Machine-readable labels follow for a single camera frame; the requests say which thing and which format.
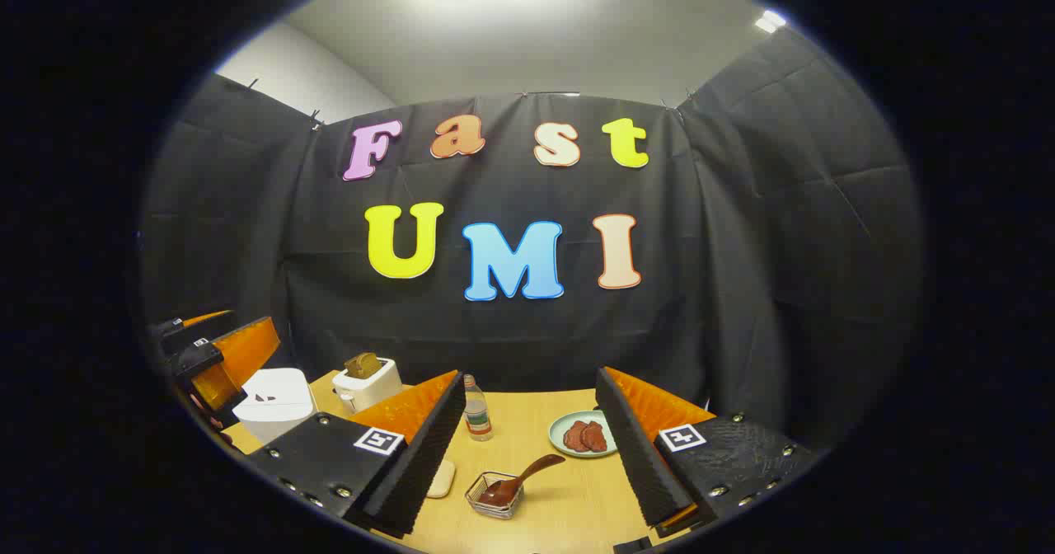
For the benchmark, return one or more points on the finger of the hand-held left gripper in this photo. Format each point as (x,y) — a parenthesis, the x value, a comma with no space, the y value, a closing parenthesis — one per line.
(243,352)
(194,321)

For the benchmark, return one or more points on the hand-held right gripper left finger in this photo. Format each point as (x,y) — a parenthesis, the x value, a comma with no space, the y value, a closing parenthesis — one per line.
(416,463)

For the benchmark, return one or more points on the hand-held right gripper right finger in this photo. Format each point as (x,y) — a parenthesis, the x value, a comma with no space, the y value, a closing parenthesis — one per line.
(639,455)

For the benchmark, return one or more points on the clear rice container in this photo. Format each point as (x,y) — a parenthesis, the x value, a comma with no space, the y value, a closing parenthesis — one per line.
(441,480)

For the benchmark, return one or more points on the white rice cooker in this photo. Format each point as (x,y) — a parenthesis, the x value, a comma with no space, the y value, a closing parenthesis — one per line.
(272,406)

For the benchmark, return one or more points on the brown wooden spoon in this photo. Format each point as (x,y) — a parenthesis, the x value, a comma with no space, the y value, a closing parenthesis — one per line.
(527,471)

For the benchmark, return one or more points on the red meat slice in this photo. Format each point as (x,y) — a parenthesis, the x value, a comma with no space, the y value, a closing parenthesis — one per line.
(574,437)
(596,437)

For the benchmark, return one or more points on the clear plastic bottle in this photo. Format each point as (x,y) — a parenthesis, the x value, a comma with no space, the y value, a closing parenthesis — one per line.
(477,414)

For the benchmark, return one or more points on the green plate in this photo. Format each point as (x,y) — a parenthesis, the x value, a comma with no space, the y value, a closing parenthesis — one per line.
(559,443)

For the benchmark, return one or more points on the white toaster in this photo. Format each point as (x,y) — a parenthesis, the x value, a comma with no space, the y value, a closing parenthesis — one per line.
(371,389)

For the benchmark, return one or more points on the brown bread slice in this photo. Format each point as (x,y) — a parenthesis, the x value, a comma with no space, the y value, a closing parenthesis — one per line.
(363,364)

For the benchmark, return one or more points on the small ceiling light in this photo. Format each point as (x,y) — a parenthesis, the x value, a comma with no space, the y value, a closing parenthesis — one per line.
(770,21)

